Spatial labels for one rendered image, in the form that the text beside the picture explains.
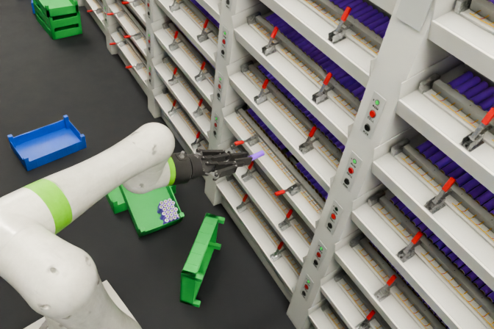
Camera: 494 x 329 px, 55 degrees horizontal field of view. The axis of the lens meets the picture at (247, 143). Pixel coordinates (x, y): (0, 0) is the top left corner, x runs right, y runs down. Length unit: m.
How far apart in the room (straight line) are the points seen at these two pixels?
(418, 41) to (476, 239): 0.44
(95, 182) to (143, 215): 1.09
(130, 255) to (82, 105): 1.05
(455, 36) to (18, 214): 0.88
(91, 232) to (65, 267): 1.29
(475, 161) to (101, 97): 2.22
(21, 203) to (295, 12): 0.84
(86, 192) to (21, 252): 0.20
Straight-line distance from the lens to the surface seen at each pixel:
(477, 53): 0.97
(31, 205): 0.99
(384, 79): 1.12
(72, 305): 0.89
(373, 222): 1.34
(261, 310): 1.96
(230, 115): 1.86
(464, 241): 1.14
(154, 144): 1.18
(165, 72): 2.41
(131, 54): 2.91
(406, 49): 1.06
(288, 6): 1.38
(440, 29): 1.01
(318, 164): 1.44
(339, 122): 1.30
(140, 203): 2.16
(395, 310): 1.44
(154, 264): 2.04
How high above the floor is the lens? 1.70
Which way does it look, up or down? 42 degrees down
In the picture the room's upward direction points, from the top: 9 degrees clockwise
